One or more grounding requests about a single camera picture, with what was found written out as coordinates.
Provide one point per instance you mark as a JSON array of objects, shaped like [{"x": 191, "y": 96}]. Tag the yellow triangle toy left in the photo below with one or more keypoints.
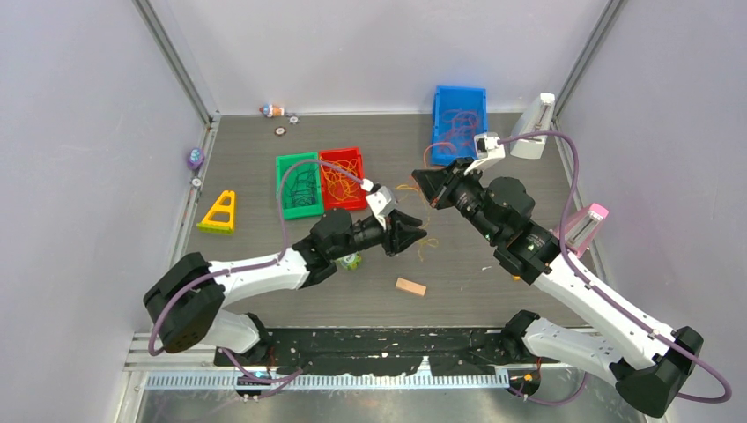
[{"x": 220, "y": 218}]

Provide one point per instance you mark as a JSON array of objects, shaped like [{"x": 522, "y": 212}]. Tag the small clown figurine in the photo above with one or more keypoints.
[{"x": 270, "y": 110}]

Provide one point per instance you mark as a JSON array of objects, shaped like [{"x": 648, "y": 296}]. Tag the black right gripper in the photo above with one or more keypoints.
[{"x": 432, "y": 181}]

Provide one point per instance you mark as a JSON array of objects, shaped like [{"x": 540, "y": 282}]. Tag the green plastic bin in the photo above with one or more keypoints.
[{"x": 301, "y": 196}]

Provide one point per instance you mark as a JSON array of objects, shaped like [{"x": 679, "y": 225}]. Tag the purple round toy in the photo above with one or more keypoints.
[{"x": 195, "y": 158}]

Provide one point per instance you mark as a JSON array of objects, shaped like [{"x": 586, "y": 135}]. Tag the blue plastic bin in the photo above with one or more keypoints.
[{"x": 459, "y": 113}]

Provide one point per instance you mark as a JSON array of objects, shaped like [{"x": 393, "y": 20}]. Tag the green frog toy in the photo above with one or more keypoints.
[{"x": 350, "y": 262}]

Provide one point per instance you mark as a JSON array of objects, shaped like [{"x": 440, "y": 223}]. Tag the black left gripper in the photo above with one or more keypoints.
[{"x": 396, "y": 238}]

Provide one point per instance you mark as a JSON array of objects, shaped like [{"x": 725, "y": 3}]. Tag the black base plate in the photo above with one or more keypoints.
[{"x": 386, "y": 351}]

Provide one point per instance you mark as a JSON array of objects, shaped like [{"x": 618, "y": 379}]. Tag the pink metronome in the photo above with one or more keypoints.
[{"x": 581, "y": 227}]

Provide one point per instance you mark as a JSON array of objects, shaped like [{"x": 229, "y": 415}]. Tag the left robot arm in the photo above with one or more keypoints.
[{"x": 188, "y": 304}]

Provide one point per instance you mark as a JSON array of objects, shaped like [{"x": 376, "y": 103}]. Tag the wooden block front centre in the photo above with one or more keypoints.
[{"x": 411, "y": 287}]

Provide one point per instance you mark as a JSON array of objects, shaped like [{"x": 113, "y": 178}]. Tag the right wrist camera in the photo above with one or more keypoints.
[{"x": 489, "y": 151}]

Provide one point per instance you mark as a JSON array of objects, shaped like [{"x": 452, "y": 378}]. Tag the white metronome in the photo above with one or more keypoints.
[{"x": 536, "y": 117}]

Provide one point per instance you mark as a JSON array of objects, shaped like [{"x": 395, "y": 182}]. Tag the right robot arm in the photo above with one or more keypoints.
[{"x": 646, "y": 361}]

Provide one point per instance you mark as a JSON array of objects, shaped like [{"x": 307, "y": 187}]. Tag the red plastic bin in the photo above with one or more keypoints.
[{"x": 338, "y": 190}]

